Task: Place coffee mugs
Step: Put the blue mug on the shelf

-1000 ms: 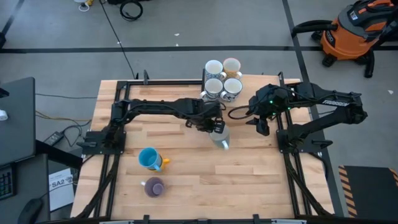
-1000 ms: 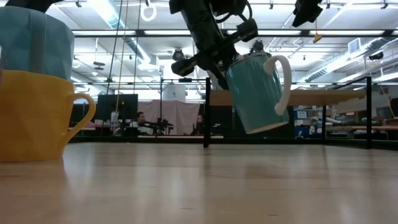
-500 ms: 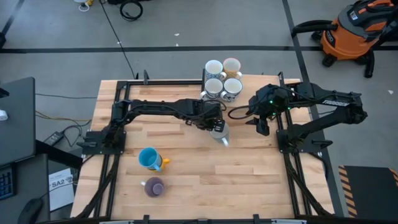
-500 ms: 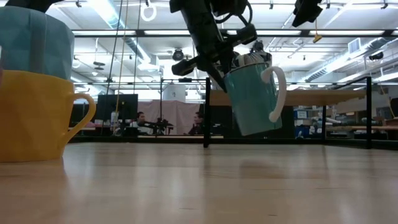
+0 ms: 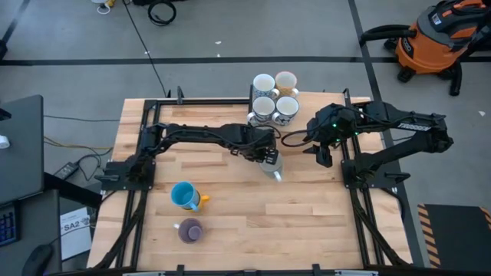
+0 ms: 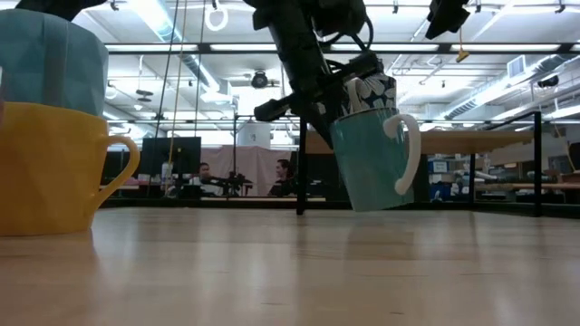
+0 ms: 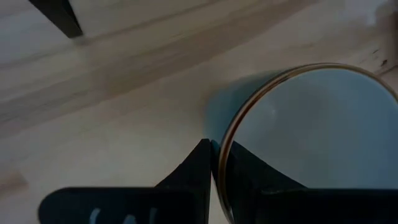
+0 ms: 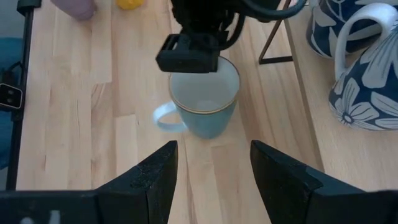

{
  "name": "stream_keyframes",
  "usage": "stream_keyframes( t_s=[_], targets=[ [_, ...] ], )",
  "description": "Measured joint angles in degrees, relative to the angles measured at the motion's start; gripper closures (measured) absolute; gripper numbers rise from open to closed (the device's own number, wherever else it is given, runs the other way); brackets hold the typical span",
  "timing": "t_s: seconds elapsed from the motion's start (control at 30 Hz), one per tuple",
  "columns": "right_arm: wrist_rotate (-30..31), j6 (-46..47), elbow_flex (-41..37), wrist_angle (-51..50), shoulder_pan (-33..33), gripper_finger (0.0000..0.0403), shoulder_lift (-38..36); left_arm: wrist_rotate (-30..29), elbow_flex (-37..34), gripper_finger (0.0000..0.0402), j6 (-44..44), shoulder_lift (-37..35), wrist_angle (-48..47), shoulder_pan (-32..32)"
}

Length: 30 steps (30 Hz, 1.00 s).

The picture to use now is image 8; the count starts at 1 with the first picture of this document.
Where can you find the plain yellow mug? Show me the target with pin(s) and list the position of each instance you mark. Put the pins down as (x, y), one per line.
(129, 3)

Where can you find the teal mug gold rim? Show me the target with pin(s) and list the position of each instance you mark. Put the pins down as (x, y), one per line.
(205, 124)

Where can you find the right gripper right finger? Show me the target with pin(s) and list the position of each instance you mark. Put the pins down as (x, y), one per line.
(301, 196)

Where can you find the small table-level camera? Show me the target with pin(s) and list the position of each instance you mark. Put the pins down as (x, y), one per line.
(11, 96)

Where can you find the navy mug white flowers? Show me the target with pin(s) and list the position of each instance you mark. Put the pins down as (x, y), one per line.
(367, 99)

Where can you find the lilac and white mug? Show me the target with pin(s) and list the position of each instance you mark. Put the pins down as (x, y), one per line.
(74, 9)

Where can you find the blue fabric object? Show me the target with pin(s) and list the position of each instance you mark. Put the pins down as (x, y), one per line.
(9, 53)

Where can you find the navy white leaf pattern mug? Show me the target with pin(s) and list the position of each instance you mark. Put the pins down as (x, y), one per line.
(323, 31)

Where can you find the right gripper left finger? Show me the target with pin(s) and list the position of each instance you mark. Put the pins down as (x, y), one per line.
(146, 193)

